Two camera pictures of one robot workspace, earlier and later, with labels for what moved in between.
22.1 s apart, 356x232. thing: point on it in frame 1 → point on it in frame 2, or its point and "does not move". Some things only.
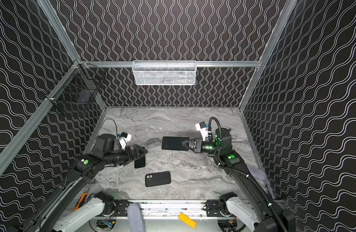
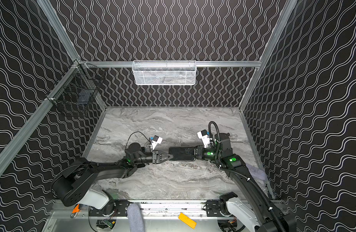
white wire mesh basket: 164,72 does not move
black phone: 174,143 → 182,153
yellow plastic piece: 191,223 does not move
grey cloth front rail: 135,218 does not move
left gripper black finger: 141,152 → 163,156
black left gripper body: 131,153 → 156,156
